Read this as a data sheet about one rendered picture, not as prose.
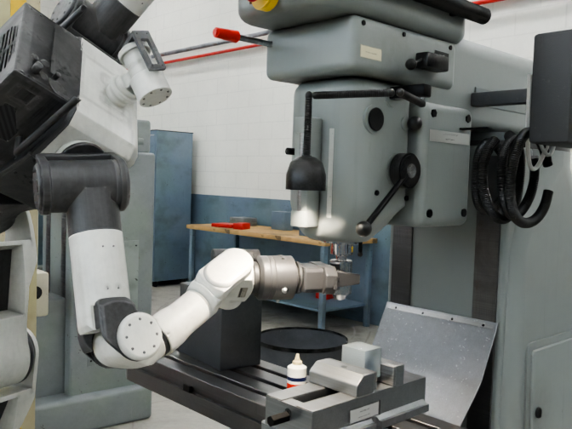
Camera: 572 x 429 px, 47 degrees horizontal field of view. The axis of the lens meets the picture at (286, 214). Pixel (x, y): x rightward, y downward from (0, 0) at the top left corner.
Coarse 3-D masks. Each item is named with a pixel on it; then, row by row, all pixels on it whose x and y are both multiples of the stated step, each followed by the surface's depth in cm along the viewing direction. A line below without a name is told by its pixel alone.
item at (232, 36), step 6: (216, 30) 123; (222, 30) 124; (228, 30) 125; (234, 30) 126; (216, 36) 124; (222, 36) 124; (228, 36) 125; (234, 36) 125; (240, 36) 127; (246, 36) 128; (234, 42) 127; (246, 42) 129; (252, 42) 129; (258, 42) 130; (264, 42) 131; (270, 42) 132
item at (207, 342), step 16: (240, 304) 163; (256, 304) 166; (208, 320) 165; (224, 320) 161; (240, 320) 164; (256, 320) 166; (192, 336) 172; (208, 336) 166; (224, 336) 161; (240, 336) 164; (256, 336) 167; (192, 352) 172; (208, 352) 166; (224, 352) 161; (240, 352) 164; (256, 352) 167; (224, 368) 162
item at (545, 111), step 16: (560, 32) 123; (544, 48) 125; (560, 48) 123; (544, 64) 126; (560, 64) 123; (544, 80) 126; (560, 80) 123; (544, 96) 126; (560, 96) 123; (544, 112) 126; (560, 112) 123; (544, 128) 126; (560, 128) 123; (544, 144) 129; (560, 144) 128
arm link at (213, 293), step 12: (228, 252) 126; (240, 252) 127; (216, 264) 124; (228, 264) 124; (240, 264) 125; (252, 264) 126; (204, 276) 122; (216, 276) 122; (228, 276) 122; (240, 276) 123; (192, 288) 122; (204, 288) 121; (216, 288) 121; (228, 288) 121; (204, 300) 120; (216, 300) 121
